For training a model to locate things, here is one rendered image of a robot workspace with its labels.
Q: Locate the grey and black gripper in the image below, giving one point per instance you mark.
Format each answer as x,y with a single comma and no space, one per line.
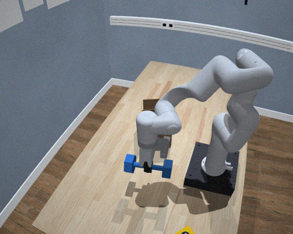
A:
146,159

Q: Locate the brown cardboard box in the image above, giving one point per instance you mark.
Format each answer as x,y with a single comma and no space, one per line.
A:
149,105

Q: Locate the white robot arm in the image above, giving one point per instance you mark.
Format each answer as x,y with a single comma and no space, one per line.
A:
234,129

